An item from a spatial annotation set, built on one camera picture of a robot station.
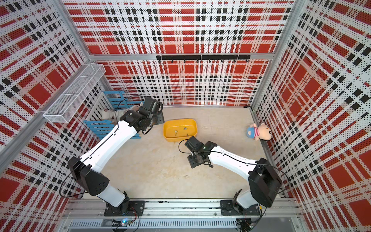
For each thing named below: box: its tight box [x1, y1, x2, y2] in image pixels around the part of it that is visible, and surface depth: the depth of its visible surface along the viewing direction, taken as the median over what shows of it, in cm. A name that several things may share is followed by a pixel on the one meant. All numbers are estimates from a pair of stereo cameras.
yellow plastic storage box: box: [162, 118, 198, 143], surface depth 108 cm
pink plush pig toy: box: [246, 122, 273, 141], surface depth 98 cm
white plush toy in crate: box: [101, 105, 140, 123], surface depth 107 cm
